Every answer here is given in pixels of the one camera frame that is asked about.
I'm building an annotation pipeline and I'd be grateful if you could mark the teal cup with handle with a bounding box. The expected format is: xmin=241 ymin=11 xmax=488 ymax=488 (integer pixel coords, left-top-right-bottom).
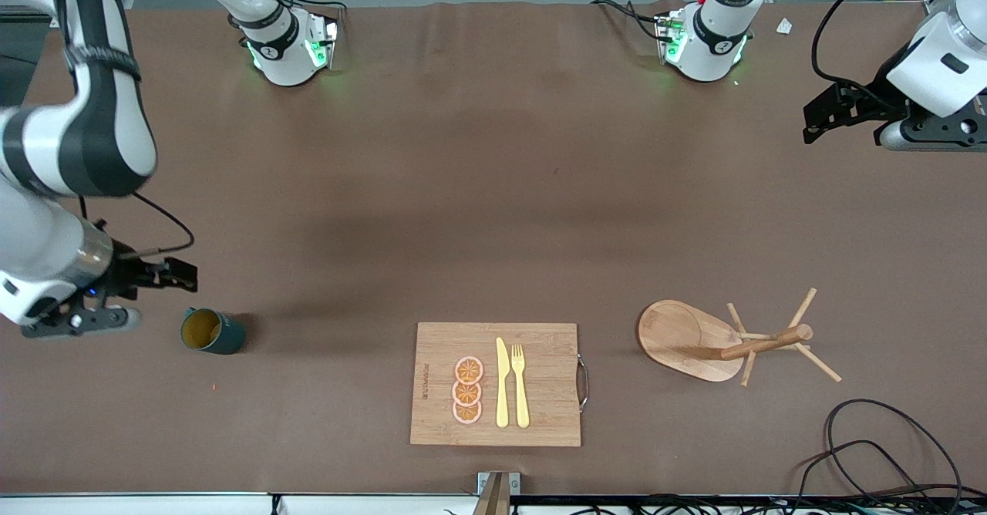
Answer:
xmin=180 ymin=307 xmax=248 ymax=356

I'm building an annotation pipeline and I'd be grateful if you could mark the table cover sheet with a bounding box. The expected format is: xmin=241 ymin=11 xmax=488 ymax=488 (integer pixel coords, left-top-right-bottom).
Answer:
xmin=0 ymin=0 xmax=987 ymax=496

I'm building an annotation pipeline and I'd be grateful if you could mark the wooden mug tree stand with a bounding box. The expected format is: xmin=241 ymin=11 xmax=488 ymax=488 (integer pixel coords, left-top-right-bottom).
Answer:
xmin=637 ymin=288 xmax=843 ymax=387

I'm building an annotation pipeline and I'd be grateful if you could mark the yellow plastic knife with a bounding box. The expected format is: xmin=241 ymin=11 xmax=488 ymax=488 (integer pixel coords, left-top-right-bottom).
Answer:
xmin=495 ymin=337 xmax=510 ymax=429

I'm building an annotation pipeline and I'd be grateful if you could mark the yellow plastic fork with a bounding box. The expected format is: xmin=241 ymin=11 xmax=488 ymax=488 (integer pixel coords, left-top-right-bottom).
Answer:
xmin=510 ymin=344 xmax=531 ymax=429

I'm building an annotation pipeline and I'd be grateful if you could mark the bamboo cutting board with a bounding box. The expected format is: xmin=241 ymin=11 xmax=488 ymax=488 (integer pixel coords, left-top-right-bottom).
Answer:
xmin=409 ymin=322 xmax=591 ymax=448

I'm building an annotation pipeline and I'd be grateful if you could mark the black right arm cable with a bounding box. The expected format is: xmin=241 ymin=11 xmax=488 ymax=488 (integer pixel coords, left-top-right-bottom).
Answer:
xmin=77 ymin=191 xmax=195 ymax=260

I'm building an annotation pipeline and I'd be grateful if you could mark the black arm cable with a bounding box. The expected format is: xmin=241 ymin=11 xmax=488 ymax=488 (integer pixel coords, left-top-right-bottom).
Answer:
xmin=77 ymin=191 xmax=195 ymax=260
xmin=810 ymin=0 xmax=918 ymax=92

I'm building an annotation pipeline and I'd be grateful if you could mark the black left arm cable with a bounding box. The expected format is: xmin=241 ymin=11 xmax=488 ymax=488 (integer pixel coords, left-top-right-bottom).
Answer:
xmin=810 ymin=0 xmax=918 ymax=92

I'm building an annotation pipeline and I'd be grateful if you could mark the white table edge rail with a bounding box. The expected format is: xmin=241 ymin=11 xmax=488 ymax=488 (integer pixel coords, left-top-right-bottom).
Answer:
xmin=0 ymin=492 xmax=479 ymax=515

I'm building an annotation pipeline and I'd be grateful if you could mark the black looped cable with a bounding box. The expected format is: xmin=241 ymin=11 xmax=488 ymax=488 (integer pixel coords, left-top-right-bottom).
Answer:
xmin=794 ymin=439 xmax=926 ymax=515
xmin=825 ymin=399 xmax=965 ymax=515

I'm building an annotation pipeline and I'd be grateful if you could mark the metal bracket with brown post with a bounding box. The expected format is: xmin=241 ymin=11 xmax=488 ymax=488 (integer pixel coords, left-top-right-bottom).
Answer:
xmin=472 ymin=471 xmax=521 ymax=515

